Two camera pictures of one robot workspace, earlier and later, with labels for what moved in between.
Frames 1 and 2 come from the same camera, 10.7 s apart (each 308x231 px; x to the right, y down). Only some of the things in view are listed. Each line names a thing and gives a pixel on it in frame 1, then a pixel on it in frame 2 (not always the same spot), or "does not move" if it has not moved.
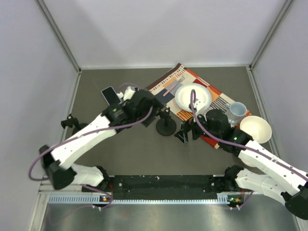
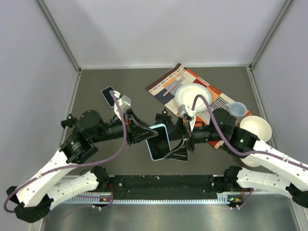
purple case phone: (111, 96) does not move
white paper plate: (203, 96) does not move
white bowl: (257, 127) does not move
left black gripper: (157, 106) -> (137, 130)
